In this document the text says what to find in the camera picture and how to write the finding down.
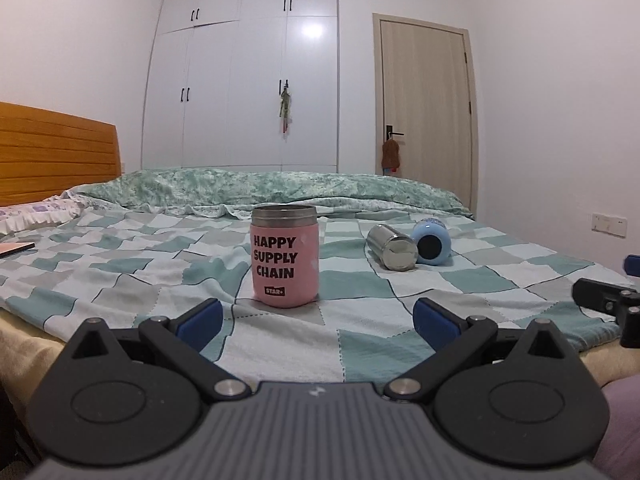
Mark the pink steel cup with text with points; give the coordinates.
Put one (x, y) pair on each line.
(284, 247)

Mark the light blue cup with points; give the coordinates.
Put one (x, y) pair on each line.
(432, 240)

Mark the pink book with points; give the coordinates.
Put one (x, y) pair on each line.
(9, 249)

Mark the white wardrobe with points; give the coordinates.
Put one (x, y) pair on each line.
(213, 92)

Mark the brown plush on door handle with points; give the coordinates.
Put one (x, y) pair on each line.
(390, 156)

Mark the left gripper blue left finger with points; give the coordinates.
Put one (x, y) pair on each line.
(201, 324)

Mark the white wall socket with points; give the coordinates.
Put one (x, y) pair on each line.
(614, 226)

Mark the stainless steel bottle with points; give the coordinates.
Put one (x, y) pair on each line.
(393, 249)

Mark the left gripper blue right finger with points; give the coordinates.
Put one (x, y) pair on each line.
(435, 324)

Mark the black door handle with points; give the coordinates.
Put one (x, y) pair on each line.
(390, 133)

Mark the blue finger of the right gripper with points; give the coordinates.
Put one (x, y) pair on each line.
(631, 264)
(600, 296)

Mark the purple floral pillow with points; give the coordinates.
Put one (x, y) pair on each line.
(53, 211)

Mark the hanging dried flower ornament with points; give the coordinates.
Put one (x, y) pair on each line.
(285, 106)

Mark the checkered green bed blanket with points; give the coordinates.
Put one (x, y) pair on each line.
(125, 266)

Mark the green floral duvet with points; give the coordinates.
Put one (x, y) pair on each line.
(212, 192)

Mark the beige wooden door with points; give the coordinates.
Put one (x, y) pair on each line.
(425, 89)

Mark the wooden headboard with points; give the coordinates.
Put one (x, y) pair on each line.
(43, 153)

